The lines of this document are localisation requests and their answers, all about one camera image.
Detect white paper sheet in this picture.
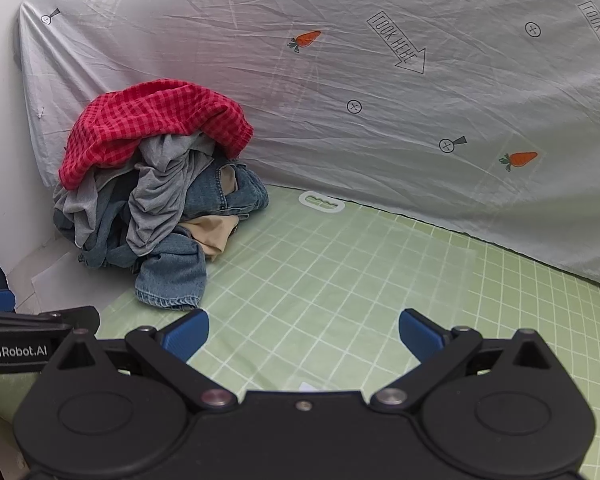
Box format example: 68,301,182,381
7,237,137,317

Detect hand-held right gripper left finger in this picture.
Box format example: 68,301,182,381
45,309,241,411

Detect green grid mat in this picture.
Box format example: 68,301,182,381
0,182,600,480

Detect beige garment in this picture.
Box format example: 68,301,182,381
180,165,242,262

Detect blue jeans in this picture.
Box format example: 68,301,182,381
54,157,270,312

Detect red checked shorts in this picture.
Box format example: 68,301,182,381
58,79,255,192

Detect grey t-shirt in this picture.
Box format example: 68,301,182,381
55,132,217,259

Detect grey carrot print bedsheet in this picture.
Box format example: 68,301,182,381
17,0,600,291

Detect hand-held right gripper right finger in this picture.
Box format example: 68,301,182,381
370,308,563,411

